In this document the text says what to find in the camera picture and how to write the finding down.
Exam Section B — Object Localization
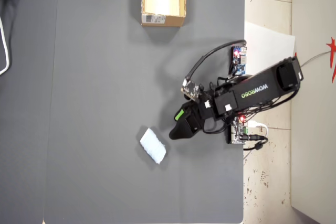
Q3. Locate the black power cable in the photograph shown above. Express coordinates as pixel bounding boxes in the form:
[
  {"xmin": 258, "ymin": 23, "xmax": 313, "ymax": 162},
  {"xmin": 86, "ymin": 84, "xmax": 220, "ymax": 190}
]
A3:
[{"xmin": 241, "ymin": 134, "xmax": 269, "ymax": 152}]

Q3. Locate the white folded cloth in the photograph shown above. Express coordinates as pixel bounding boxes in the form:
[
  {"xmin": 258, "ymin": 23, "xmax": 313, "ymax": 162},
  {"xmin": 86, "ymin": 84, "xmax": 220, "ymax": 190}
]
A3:
[{"xmin": 139, "ymin": 127, "xmax": 167, "ymax": 165}]

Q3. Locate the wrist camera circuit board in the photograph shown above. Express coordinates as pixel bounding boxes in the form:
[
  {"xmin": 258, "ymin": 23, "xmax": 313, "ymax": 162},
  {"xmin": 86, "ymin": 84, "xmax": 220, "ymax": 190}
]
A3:
[{"xmin": 180, "ymin": 78, "xmax": 205, "ymax": 102}]

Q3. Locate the white plug with cable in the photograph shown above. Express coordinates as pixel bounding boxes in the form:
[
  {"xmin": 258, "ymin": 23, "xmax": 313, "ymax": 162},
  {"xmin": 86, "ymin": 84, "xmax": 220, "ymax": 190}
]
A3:
[{"xmin": 248, "ymin": 120, "xmax": 269, "ymax": 137}]

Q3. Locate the white curved object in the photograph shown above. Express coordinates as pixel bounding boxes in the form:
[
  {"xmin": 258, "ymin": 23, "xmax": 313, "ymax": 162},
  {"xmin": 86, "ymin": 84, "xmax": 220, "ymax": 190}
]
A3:
[{"xmin": 0, "ymin": 16, "xmax": 12, "ymax": 76}]

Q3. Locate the large grey textured mat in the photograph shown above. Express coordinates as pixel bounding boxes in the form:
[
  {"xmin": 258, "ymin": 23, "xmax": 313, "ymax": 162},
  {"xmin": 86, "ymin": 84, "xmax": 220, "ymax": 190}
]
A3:
[{"xmin": 43, "ymin": 0, "xmax": 246, "ymax": 224}]

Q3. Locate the motor controller board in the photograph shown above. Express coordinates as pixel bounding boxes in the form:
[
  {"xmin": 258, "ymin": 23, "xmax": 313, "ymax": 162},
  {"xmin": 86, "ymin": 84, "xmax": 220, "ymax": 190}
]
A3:
[{"xmin": 226, "ymin": 115, "xmax": 249, "ymax": 145}]

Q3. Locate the white paper sheet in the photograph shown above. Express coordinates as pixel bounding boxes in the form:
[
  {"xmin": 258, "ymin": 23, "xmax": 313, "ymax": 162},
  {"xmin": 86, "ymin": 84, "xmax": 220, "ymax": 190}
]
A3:
[{"xmin": 244, "ymin": 21, "xmax": 296, "ymax": 130}]

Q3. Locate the black camera cable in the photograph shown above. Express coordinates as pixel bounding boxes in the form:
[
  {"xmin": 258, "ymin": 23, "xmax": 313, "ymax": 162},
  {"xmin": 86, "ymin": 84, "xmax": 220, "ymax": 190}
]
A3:
[{"xmin": 184, "ymin": 39, "xmax": 248, "ymax": 83}]

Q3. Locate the dark grey mat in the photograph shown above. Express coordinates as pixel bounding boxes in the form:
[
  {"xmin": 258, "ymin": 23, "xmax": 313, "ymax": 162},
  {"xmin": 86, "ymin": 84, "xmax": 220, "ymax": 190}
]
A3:
[{"xmin": 0, "ymin": 0, "xmax": 60, "ymax": 224}]

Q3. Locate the blue circuit board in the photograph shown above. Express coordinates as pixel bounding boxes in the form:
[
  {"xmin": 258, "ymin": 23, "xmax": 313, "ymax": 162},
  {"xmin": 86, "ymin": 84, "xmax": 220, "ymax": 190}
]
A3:
[{"xmin": 227, "ymin": 46, "xmax": 248, "ymax": 76}]

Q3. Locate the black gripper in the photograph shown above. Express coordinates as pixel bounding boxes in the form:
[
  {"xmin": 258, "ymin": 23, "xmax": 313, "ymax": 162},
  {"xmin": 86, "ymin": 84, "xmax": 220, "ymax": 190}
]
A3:
[{"xmin": 169, "ymin": 94, "xmax": 218, "ymax": 141}]

